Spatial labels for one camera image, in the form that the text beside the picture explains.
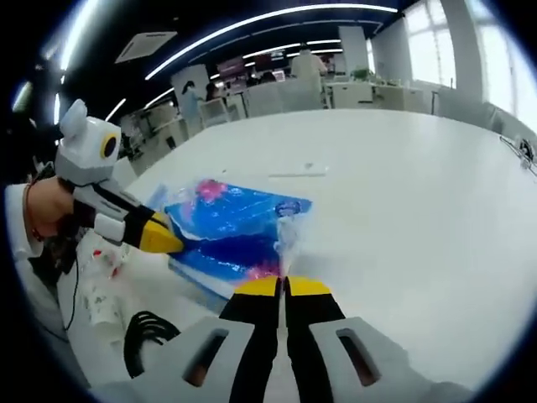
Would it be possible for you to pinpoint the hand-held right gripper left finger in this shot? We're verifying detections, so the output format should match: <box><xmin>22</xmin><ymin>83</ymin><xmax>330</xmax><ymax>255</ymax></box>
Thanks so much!
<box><xmin>133</xmin><ymin>276</ymin><xmax>281</xmax><ymax>403</ymax></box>

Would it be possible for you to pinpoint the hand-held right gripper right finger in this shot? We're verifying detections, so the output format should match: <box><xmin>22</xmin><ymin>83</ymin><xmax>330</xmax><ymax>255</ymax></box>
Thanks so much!
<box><xmin>284</xmin><ymin>275</ymin><xmax>425</xmax><ymax>403</ymax></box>

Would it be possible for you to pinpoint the blue wet wipes packet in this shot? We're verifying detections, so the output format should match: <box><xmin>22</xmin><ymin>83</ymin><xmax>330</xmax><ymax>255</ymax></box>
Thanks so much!
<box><xmin>161</xmin><ymin>178</ymin><xmax>314</xmax><ymax>299</ymax></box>

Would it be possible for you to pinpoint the white paper cup green print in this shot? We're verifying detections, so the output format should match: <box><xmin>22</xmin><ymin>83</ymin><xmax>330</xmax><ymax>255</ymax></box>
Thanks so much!
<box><xmin>79</xmin><ymin>276</ymin><xmax>127</xmax><ymax>329</ymax></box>

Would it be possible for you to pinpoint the person's left hand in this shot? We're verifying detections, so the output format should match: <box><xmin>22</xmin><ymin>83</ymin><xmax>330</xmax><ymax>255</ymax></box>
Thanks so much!
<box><xmin>36</xmin><ymin>175</ymin><xmax>79</xmax><ymax>237</ymax></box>

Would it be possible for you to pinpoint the person's white coat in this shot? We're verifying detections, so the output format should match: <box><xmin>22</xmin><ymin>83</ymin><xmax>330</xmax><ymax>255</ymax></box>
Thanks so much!
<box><xmin>14</xmin><ymin>245</ymin><xmax>75</xmax><ymax>345</ymax></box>

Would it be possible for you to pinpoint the ceiling air conditioner vent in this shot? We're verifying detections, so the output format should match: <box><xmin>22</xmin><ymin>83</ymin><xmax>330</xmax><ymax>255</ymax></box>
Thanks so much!
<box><xmin>115</xmin><ymin>31</ymin><xmax>178</xmax><ymax>64</ymax></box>

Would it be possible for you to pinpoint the white office chair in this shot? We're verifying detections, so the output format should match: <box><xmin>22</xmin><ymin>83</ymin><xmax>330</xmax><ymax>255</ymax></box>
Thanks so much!
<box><xmin>200</xmin><ymin>98</ymin><xmax>230</xmax><ymax>128</ymax></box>

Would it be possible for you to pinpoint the white office counter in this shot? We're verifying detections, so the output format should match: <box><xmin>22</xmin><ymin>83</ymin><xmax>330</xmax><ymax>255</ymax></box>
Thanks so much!
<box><xmin>245</xmin><ymin>81</ymin><xmax>324</xmax><ymax>118</ymax></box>

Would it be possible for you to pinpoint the ceiling light strip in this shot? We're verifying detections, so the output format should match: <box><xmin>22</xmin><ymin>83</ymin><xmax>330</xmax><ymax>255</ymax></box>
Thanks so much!
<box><xmin>144</xmin><ymin>3</ymin><xmax>398</xmax><ymax>81</ymax></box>

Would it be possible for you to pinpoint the window with white blinds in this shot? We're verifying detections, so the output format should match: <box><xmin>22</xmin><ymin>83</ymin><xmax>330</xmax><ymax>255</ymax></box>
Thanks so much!
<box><xmin>402</xmin><ymin>0</ymin><xmax>458</xmax><ymax>90</ymax></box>
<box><xmin>480</xmin><ymin>12</ymin><xmax>532</xmax><ymax>123</ymax></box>

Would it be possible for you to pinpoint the red string bracelet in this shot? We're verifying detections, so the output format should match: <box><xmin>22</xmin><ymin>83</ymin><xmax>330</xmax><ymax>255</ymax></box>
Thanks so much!
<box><xmin>25</xmin><ymin>182</ymin><xmax>44</xmax><ymax>243</ymax></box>

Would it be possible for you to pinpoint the white and black cable clutter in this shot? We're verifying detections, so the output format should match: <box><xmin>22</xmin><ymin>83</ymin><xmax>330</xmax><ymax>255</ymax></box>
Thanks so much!
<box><xmin>498</xmin><ymin>133</ymin><xmax>537</xmax><ymax>171</ymax></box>

